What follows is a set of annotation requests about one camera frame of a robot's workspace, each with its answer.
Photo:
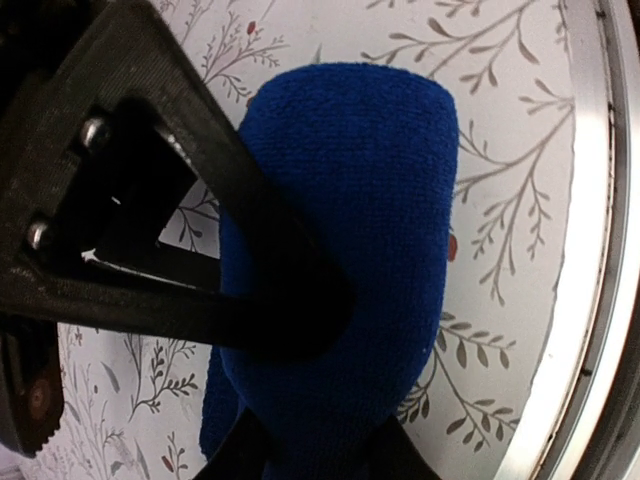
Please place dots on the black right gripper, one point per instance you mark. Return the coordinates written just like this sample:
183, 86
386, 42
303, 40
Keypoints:
25, 350

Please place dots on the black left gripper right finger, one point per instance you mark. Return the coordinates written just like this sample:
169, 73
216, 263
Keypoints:
387, 452

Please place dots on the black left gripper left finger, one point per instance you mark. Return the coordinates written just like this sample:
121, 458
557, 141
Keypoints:
243, 453

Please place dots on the blue towel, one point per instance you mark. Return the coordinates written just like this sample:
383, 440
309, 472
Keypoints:
367, 154

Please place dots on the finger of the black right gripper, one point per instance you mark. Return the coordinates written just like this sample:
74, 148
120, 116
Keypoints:
129, 202

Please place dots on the front aluminium rail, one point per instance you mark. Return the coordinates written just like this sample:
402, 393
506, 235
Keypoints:
564, 432

